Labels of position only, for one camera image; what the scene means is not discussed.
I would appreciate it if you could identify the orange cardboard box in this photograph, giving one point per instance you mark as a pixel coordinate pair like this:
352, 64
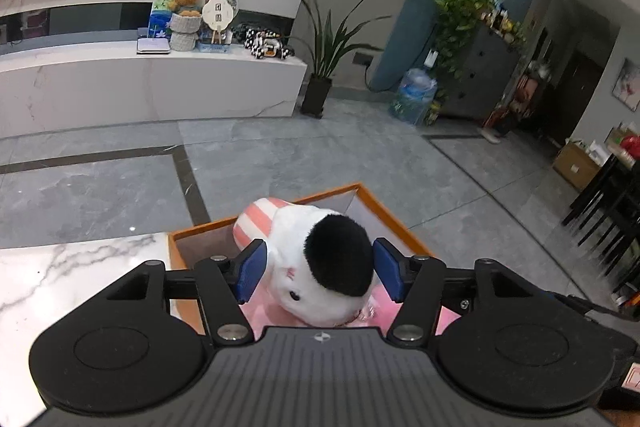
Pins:
200, 252

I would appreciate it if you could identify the black dining chairs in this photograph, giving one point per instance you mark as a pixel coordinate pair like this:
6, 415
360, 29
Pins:
610, 202

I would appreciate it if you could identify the black and white panda plush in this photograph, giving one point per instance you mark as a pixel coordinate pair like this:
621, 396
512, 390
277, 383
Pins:
300, 267

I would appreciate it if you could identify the white tablet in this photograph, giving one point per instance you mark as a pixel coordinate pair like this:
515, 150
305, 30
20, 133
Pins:
152, 47

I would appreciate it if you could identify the framed wall picture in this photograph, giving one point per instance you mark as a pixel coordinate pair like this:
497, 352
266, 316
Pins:
627, 84

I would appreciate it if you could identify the white marble tv cabinet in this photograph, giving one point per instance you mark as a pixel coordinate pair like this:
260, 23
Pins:
150, 92

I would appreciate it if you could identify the brown cardboard carton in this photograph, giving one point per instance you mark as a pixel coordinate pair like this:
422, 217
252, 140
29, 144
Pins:
577, 167

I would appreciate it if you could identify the green pothos plant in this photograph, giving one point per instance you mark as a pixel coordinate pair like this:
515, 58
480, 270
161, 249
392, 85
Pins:
457, 12

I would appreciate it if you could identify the potted grass plant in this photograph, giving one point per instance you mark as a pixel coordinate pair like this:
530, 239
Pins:
317, 92

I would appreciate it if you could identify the grey drawer cabinet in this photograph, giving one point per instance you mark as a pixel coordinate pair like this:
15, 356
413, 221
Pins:
482, 72

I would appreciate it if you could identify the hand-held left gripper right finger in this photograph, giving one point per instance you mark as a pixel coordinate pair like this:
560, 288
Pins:
390, 269

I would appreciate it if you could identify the blue water jug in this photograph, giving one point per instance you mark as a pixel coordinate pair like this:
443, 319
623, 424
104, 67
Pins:
415, 97

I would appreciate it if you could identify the grey knit basket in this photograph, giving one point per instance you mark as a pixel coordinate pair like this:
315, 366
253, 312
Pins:
184, 32

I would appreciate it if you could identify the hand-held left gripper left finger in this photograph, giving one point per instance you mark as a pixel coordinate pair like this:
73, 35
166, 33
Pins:
250, 269

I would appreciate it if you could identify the black white checkered plush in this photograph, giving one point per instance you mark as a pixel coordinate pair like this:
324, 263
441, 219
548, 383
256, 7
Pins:
262, 44

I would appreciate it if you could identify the pink felt pouch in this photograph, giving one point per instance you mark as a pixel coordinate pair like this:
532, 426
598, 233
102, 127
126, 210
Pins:
260, 319

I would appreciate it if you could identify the blue green painting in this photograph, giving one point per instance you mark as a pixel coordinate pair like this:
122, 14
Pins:
160, 14

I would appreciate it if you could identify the round white fan on stand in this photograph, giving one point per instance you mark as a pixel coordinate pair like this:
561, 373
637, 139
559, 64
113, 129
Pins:
219, 9

